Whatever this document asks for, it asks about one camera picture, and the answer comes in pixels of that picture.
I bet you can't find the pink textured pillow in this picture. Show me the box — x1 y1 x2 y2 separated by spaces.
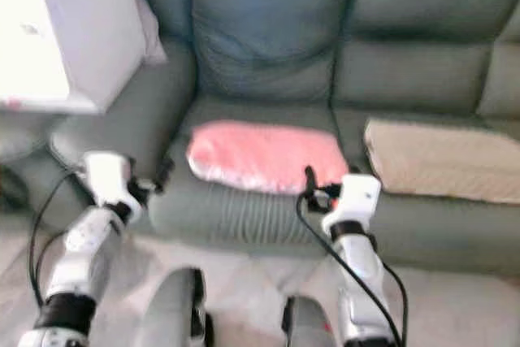
185 119 351 196

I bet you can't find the green leather sofa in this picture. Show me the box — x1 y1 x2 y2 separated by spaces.
49 0 520 280

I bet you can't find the beige seat mat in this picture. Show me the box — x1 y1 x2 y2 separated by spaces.
362 117 520 206

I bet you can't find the silver left robot leg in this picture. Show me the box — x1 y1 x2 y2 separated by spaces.
133 267 209 347

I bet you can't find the pale lavender cushion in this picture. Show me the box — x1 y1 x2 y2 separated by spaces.
132 0 168 66

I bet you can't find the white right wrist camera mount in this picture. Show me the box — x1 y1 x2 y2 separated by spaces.
320 172 383 235

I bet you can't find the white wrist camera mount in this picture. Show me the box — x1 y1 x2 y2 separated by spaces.
84 150 144 215
320 172 383 235

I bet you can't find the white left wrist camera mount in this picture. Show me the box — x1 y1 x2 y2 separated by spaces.
84 150 144 215

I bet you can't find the long black left arm cable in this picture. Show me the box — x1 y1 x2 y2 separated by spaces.
28 168 89 309

